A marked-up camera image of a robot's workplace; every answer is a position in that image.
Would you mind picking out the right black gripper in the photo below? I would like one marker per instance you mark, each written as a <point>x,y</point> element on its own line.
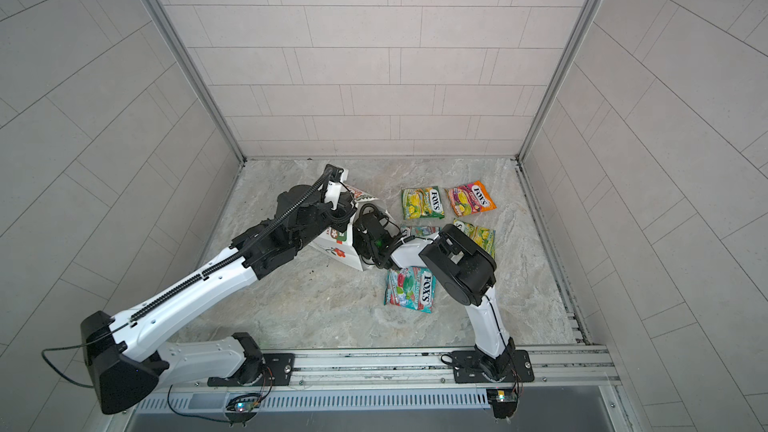
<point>358,231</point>

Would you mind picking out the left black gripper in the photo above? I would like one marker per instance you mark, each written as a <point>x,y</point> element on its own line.
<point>341,212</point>

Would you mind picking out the white floral paper bag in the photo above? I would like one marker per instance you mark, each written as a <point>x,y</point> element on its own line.
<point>339,245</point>

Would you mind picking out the orange pink Fox's candy bag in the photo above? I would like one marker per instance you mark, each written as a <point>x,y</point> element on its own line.
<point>469,199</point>

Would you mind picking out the teal mint Fox's candy bag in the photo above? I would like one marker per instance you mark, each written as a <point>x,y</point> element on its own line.
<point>423,232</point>

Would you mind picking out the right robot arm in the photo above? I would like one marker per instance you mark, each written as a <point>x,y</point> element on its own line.
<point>462,267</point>

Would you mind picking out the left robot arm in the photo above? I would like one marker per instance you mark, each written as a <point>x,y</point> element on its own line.
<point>129,355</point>

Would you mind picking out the left circuit board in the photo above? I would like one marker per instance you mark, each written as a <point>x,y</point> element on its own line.
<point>241,409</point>

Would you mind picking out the circuit board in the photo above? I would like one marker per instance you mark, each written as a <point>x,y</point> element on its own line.
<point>241,409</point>
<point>503,402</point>

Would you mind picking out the right circuit board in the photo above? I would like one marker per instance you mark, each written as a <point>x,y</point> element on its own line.
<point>503,402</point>

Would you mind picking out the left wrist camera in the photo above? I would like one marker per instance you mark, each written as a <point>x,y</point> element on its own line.
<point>334,182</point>

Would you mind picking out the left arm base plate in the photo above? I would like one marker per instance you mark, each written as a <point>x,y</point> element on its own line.
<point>274,369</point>

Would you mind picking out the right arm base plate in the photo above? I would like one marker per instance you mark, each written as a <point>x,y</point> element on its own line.
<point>475,367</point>

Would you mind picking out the aluminium mounting rail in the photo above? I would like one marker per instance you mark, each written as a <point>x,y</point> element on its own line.
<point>331,369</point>

